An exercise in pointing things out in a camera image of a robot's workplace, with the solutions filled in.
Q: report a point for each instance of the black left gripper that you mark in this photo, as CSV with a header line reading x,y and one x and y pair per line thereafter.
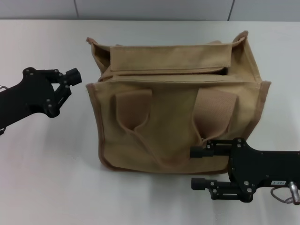
x,y
28,93

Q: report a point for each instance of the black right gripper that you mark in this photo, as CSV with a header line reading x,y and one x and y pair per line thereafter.
x,y
257,166

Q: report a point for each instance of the khaki canvas food bag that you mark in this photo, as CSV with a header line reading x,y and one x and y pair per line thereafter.
x,y
168,112

